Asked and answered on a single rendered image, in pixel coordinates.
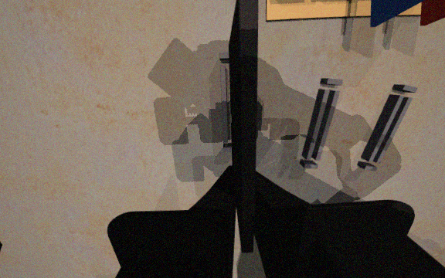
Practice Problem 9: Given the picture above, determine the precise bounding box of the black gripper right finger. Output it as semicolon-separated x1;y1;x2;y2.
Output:
253;171;415;278

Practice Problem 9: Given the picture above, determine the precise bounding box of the blue board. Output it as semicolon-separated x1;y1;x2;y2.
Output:
370;0;424;27

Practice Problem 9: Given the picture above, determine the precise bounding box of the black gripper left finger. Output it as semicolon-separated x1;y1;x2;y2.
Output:
107;165;236;278

